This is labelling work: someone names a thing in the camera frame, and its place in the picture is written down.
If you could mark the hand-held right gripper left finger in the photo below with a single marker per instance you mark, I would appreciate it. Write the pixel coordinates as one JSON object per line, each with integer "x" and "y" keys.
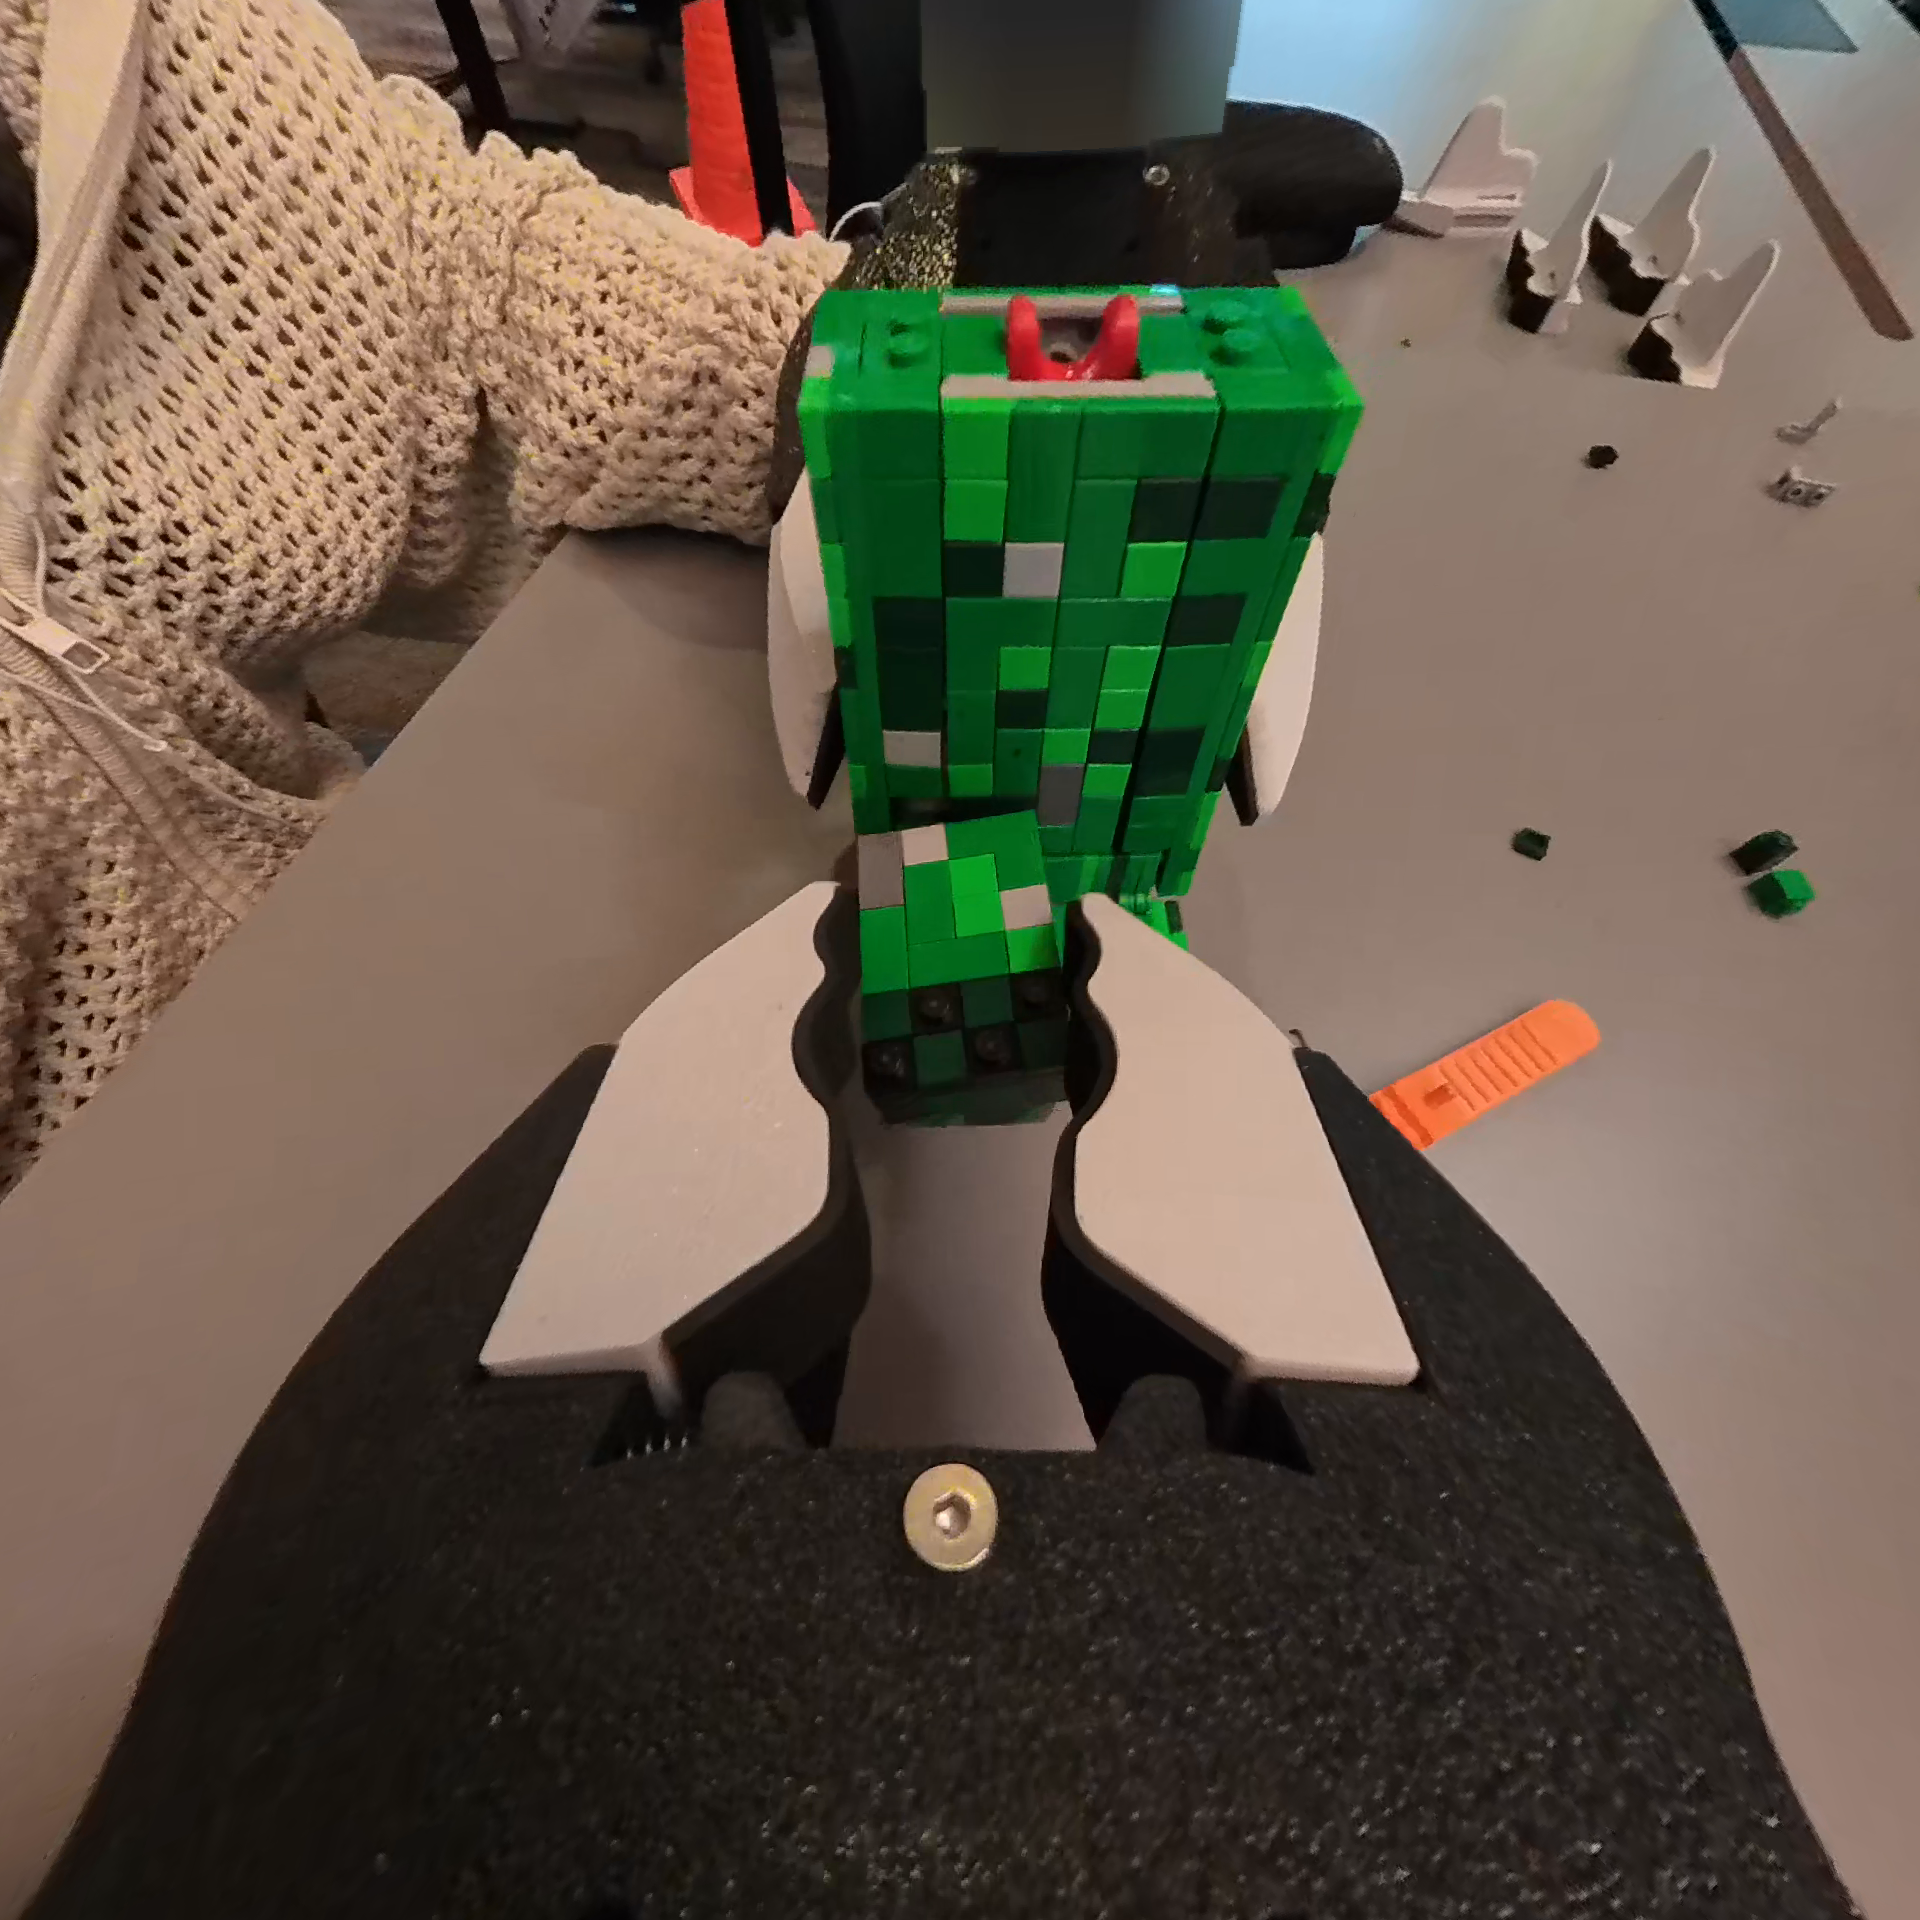
{"x": 676, "y": 1171}

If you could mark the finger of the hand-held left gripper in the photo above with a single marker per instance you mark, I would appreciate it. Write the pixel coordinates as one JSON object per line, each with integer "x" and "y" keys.
{"x": 1301, "y": 675}
{"x": 795, "y": 644}

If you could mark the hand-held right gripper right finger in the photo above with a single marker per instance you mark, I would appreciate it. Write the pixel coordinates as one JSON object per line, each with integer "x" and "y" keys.
{"x": 1231, "y": 1185}

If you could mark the green lego creeper figure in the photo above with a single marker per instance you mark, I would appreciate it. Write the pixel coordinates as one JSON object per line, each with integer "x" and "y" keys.
{"x": 1051, "y": 601}

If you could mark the green lego leg block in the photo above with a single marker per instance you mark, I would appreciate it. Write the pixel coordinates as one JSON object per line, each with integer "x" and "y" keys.
{"x": 960, "y": 960}

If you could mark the dark green lego slope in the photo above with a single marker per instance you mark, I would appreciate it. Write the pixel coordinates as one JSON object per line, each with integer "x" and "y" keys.
{"x": 1762, "y": 851}

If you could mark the small green lego brick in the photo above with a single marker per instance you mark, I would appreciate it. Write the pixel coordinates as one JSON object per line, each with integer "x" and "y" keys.
{"x": 1782, "y": 892}

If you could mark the small grey lego piece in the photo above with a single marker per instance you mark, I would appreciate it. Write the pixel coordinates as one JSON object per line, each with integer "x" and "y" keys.
{"x": 1799, "y": 486}

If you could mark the small white lego piece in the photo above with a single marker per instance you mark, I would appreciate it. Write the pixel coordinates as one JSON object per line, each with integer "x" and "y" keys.
{"x": 1812, "y": 422}

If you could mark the orange brick separator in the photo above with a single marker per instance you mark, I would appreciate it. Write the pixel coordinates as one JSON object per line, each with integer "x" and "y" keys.
{"x": 1486, "y": 1074}

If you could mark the orange traffic cone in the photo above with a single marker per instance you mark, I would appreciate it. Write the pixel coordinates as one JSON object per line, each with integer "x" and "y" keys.
{"x": 727, "y": 121}

